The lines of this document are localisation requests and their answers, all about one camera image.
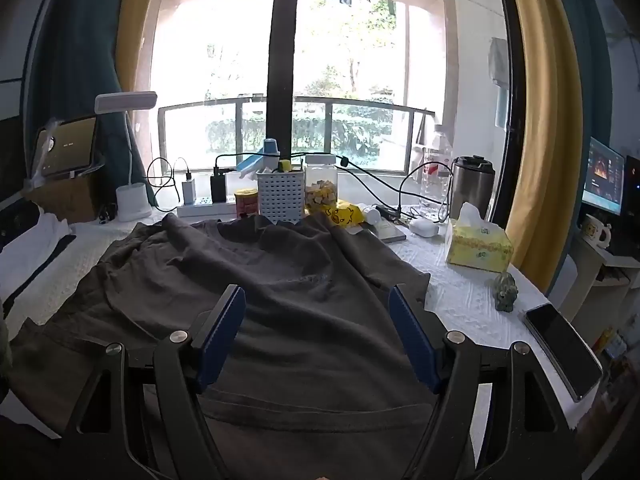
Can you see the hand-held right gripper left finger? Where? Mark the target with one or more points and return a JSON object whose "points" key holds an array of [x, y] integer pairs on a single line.
{"points": [[225, 332]]}

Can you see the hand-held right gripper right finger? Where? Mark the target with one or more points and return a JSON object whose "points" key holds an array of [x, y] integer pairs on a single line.
{"points": [[412, 342]]}

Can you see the dark grey t-shirt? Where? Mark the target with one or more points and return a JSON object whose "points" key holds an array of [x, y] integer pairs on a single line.
{"points": [[300, 285]]}

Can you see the green stone figurine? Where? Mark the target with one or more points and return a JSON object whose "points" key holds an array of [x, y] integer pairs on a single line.
{"points": [[505, 292]]}

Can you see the grey book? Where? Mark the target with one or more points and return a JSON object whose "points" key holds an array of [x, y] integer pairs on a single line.
{"points": [[390, 232]]}

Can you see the yellow tissue box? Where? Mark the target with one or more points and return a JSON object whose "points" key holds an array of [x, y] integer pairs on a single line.
{"points": [[480, 252]]}

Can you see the white earbuds case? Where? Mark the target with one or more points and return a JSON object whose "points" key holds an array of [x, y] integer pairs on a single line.
{"points": [[424, 227]]}

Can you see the white power strip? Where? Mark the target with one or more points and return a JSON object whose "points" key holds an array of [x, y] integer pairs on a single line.
{"points": [[210, 208]]}

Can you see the red yellow tin can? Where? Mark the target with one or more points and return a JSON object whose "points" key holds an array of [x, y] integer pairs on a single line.
{"points": [[246, 205]]}

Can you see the small white bottle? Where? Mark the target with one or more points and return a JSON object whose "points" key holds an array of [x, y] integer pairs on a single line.
{"points": [[372, 216]]}

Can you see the black charger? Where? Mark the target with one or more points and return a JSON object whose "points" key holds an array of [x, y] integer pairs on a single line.
{"points": [[218, 189]]}

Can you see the yellow duck packet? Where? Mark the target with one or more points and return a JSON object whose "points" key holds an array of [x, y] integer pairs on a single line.
{"points": [[342, 215]]}

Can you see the white charger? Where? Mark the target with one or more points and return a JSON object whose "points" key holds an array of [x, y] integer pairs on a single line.
{"points": [[190, 191]]}

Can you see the white plastic basket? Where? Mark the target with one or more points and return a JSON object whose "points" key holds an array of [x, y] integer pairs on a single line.
{"points": [[280, 195]]}

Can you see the black smartphone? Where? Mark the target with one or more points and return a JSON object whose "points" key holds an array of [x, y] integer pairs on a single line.
{"points": [[562, 350]]}

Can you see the white desk lamp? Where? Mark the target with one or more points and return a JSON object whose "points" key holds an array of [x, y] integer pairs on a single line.
{"points": [[132, 202]]}

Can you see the clear water bottle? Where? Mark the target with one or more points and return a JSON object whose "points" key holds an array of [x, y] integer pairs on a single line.
{"points": [[435, 180]]}

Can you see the small black clips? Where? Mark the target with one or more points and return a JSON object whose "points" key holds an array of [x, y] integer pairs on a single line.
{"points": [[106, 215]]}

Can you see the clear snack jar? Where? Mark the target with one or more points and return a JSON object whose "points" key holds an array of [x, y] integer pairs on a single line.
{"points": [[321, 195]]}

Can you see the steel thermos mug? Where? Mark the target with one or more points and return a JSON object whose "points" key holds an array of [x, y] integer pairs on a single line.
{"points": [[472, 185]]}

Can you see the white side table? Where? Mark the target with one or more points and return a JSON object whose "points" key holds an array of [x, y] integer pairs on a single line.
{"points": [[585, 270]]}

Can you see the blue plastic bottle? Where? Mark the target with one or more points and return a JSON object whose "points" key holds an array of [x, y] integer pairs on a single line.
{"points": [[270, 147]]}

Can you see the cardboard box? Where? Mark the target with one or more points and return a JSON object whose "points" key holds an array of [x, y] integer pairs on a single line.
{"points": [[65, 200]]}

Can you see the white garment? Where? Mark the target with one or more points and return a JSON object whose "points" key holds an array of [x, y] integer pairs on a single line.
{"points": [[35, 240]]}

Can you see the white printed mug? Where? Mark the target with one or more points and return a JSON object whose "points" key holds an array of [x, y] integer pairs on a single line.
{"points": [[595, 230]]}

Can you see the black tablet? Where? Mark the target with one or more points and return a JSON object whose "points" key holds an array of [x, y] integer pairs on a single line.
{"points": [[70, 145]]}

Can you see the balcony railing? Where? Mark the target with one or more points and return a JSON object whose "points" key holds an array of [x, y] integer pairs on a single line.
{"points": [[325, 101]]}

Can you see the lit computer monitor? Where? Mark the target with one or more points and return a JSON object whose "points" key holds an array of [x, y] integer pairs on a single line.
{"points": [[602, 175]]}

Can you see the dark computer monitor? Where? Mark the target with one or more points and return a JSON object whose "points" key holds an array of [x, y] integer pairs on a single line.
{"points": [[633, 185]]}

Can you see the hanging towel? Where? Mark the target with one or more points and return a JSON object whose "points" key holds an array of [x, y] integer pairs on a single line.
{"points": [[498, 60]]}

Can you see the black window frame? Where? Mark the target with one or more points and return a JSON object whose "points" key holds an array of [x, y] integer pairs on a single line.
{"points": [[282, 60]]}

